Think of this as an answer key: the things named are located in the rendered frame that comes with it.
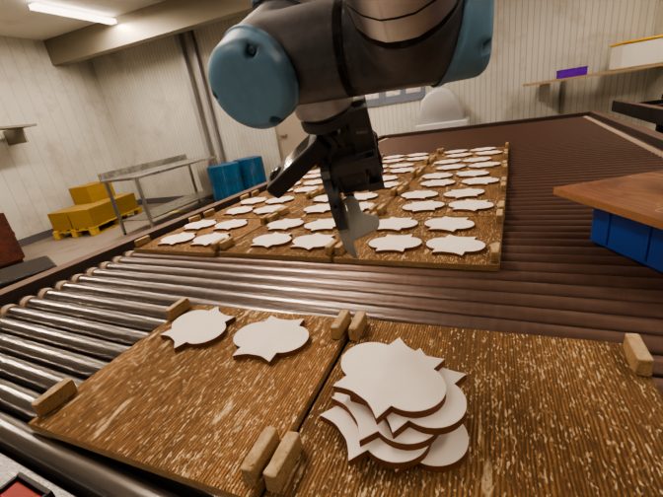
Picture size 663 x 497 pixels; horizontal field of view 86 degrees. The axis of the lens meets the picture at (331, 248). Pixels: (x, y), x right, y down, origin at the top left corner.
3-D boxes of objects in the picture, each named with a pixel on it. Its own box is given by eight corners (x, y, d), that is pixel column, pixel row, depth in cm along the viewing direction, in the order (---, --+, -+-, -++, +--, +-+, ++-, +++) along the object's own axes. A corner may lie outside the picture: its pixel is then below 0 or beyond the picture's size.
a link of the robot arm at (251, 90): (318, 18, 23) (348, -25, 30) (179, 49, 27) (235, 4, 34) (343, 127, 29) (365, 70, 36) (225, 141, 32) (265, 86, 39)
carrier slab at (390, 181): (401, 194, 157) (400, 184, 155) (318, 198, 174) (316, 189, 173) (416, 177, 186) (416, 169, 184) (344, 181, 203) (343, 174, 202)
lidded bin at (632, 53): (657, 63, 423) (661, 36, 413) (675, 60, 388) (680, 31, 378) (607, 71, 440) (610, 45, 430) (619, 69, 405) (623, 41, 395)
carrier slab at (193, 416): (255, 510, 38) (251, 500, 38) (31, 430, 55) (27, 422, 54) (355, 325, 68) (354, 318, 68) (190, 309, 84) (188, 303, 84)
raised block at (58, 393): (42, 418, 54) (34, 404, 53) (36, 416, 55) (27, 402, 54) (79, 390, 59) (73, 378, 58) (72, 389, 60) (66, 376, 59)
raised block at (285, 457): (279, 496, 38) (274, 478, 37) (265, 491, 39) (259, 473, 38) (304, 448, 43) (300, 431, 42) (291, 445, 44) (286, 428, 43)
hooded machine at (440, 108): (470, 181, 539) (469, 83, 490) (471, 192, 485) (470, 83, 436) (422, 185, 563) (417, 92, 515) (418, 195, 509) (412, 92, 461)
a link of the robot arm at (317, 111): (281, 99, 40) (288, 71, 46) (296, 134, 43) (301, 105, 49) (345, 78, 39) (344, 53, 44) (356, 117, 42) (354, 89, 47)
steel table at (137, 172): (228, 199, 691) (215, 149, 657) (155, 234, 527) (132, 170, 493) (198, 201, 716) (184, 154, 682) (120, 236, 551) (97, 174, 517)
